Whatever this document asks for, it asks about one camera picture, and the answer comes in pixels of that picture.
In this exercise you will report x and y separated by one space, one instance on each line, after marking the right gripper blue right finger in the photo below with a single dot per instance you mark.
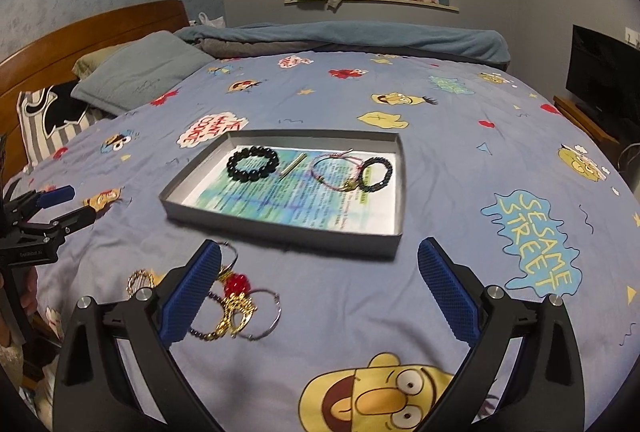
441 275

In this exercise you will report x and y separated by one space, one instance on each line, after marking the grey blue pillow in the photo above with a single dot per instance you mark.
140 73

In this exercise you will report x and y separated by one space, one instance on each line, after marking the grey shallow cardboard tray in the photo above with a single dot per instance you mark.
338 243

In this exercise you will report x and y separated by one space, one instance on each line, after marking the wooden window sill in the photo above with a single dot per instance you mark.
404 3

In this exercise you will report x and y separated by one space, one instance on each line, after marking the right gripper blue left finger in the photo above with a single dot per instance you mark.
183 301

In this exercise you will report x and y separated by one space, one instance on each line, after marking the blue Sesame Street bedsheet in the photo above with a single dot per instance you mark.
505 183

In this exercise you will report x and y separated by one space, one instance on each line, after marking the thin silver ring bangle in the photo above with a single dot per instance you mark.
228 257

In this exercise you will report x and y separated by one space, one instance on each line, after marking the striped black white pillow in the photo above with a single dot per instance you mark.
50 117

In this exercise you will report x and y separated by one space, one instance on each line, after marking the black television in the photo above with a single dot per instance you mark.
603 74

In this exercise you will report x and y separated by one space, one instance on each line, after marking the yellow green pillow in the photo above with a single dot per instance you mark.
90 62

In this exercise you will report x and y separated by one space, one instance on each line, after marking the teal folded blanket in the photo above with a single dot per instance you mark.
477 46

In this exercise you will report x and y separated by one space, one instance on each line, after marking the wooden headboard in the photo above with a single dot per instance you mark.
49 60

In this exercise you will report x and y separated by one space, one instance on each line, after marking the purple bead bracelet gold charm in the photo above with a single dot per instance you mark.
215 319

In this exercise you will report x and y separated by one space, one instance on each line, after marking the printed paper sheet in tray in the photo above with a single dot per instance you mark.
336 190

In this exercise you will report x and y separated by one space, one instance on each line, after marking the white plastic bag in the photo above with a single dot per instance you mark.
204 19

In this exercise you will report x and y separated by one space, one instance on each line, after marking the white wall socket strip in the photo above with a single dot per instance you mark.
632 37

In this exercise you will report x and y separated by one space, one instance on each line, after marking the wooden TV stand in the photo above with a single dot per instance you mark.
569 109

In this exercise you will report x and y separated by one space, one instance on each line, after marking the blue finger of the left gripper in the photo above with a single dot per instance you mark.
75 220
60 195

